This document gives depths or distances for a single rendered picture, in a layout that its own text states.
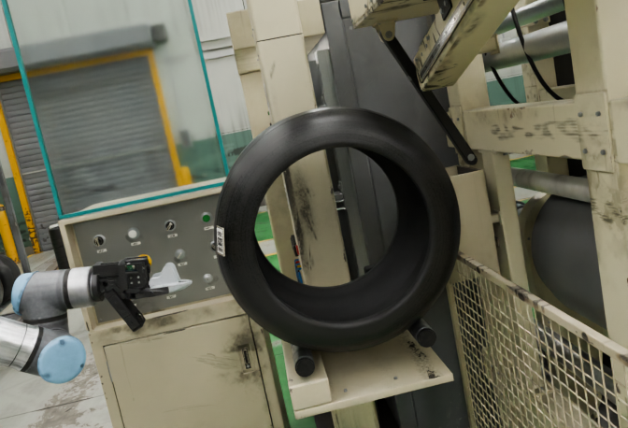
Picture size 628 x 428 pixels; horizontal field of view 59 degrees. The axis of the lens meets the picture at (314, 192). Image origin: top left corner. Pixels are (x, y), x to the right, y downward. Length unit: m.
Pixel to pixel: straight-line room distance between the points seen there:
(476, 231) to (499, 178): 0.16
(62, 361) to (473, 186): 1.09
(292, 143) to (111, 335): 1.04
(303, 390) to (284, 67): 0.82
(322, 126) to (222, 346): 0.98
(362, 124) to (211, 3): 9.36
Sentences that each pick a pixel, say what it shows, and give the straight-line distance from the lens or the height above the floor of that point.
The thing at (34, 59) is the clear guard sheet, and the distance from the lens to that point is 1.95.
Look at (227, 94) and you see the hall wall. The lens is 10.26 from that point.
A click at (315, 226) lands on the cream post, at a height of 1.13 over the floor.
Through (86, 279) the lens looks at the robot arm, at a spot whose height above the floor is 1.18.
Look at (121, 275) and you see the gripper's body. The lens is 1.32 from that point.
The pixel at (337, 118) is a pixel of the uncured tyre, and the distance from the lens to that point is 1.20.
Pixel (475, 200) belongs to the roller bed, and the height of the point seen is 1.12.
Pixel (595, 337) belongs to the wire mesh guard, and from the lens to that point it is 1.03.
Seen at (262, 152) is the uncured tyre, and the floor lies 1.38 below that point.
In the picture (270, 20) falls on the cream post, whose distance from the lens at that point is 1.57.
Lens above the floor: 1.44
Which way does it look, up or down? 8 degrees down
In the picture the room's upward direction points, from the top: 11 degrees counter-clockwise
